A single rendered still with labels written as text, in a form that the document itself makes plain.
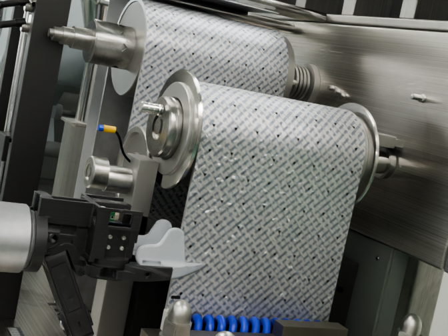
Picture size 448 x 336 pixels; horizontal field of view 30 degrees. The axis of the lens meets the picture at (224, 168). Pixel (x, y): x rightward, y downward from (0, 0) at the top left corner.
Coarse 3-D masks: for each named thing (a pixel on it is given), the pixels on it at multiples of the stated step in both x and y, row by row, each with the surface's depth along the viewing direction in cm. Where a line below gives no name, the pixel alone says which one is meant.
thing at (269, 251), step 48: (192, 192) 98; (240, 192) 101; (288, 192) 104; (192, 240) 100; (240, 240) 102; (288, 240) 105; (336, 240) 109; (192, 288) 101; (240, 288) 104; (288, 288) 107
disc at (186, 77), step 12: (180, 72) 103; (168, 84) 106; (192, 84) 99; (192, 96) 98; (192, 132) 97; (192, 144) 97; (192, 156) 97; (180, 168) 99; (156, 180) 105; (168, 180) 102; (180, 180) 99
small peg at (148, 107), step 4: (140, 104) 100; (144, 104) 99; (148, 104) 100; (152, 104) 100; (156, 104) 100; (160, 104) 101; (140, 108) 100; (144, 108) 99; (148, 108) 100; (152, 108) 100; (156, 108) 100; (160, 108) 100; (144, 112) 100; (148, 112) 100; (152, 112) 100; (156, 112) 100; (160, 112) 100
